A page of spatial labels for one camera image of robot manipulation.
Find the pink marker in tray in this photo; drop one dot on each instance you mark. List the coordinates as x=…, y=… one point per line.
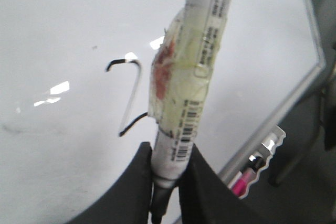
x=240, y=186

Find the black marker in tray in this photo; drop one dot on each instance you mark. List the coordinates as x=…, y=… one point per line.
x=257, y=164

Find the white taped whiteboard marker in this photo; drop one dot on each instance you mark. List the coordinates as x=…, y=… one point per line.
x=180, y=76

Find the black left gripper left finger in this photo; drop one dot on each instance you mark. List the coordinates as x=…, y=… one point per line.
x=128, y=199

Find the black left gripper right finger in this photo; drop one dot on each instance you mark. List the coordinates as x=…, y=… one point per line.
x=205, y=199

